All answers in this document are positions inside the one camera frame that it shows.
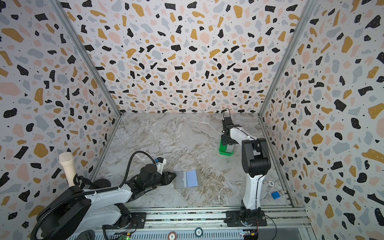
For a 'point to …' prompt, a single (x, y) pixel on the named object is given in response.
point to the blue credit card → (191, 178)
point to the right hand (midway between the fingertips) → (232, 137)
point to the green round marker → (198, 232)
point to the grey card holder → (180, 181)
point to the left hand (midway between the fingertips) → (178, 174)
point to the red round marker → (172, 235)
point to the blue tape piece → (275, 195)
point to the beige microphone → (67, 159)
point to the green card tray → (222, 148)
